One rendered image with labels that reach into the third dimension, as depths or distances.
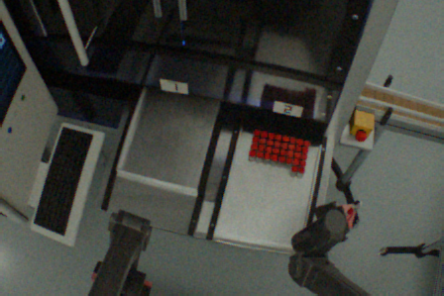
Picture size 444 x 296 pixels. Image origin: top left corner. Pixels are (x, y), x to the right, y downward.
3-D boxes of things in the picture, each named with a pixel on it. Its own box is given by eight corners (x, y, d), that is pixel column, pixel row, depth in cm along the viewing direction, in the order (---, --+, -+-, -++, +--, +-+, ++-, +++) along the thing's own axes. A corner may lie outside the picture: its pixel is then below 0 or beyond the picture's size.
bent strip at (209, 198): (207, 188, 140) (206, 181, 135) (217, 190, 140) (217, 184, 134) (196, 231, 134) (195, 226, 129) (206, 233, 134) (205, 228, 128)
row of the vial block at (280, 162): (249, 154, 145) (249, 148, 140) (304, 166, 143) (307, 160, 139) (247, 161, 144) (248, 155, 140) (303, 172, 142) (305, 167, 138)
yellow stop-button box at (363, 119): (350, 115, 142) (355, 104, 136) (369, 119, 141) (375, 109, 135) (348, 136, 139) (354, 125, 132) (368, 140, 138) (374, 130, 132)
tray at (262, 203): (240, 132, 148) (241, 127, 145) (319, 148, 146) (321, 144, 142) (215, 233, 134) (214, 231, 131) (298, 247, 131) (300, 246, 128)
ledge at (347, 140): (342, 109, 154) (343, 106, 152) (374, 117, 153) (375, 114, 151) (338, 145, 148) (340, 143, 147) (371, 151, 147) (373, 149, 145)
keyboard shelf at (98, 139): (49, 120, 162) (47, 116, 159) (106, 135, 159) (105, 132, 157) (16, 223, 143) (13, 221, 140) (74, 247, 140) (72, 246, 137)
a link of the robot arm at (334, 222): (288, 279, 86) (319, 278, 89) (322, 261, 78) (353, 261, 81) (283, 230, 93) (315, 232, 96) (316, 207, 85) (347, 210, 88)
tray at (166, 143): (148, 81, 156) (147, 76, 153) (223, 95, 154) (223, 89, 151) (118, 172, 142) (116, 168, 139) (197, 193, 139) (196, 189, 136)
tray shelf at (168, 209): (135, 82, 159) (135, 79, 157) (335, 123, 152) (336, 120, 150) (95, 209, 138) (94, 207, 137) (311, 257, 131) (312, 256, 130)
